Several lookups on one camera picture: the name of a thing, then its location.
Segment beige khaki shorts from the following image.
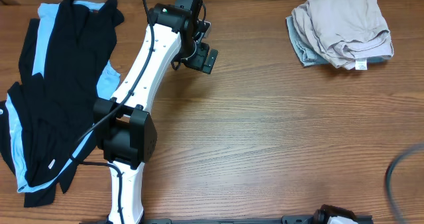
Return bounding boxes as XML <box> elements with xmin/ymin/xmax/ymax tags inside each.
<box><xmin>291</xmin><ymin>0</ymin><xmax>394</xmax><ymax>70</ymax></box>

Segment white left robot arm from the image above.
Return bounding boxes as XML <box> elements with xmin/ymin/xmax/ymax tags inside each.
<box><xmin>93</xmin><ymin>0</ymin><xmax>218</xmax><ymax>223</ymax></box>

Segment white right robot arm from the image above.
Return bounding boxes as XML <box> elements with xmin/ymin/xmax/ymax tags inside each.
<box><xmin>312</xmin><ymin>205</ymin><xmax>358</xmax><ymax>224</ymax></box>

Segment folded light blue jeans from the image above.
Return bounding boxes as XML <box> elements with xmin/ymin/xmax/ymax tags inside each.
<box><xmin>287</xmin><ymin>13</ymin><xmax>394</xmax><ymax>70</ymax></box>

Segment black and blue garment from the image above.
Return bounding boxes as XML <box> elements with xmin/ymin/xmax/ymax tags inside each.
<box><xmin>1</xmin><ymin>0</ymin><xmax>124</xmax><ymax>207</ymax></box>

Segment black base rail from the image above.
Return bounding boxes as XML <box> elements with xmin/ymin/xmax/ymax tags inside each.
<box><xmin>79</xmin><ymin>214</ymin><xmax>375</xmax><ymax>224</ymax></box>

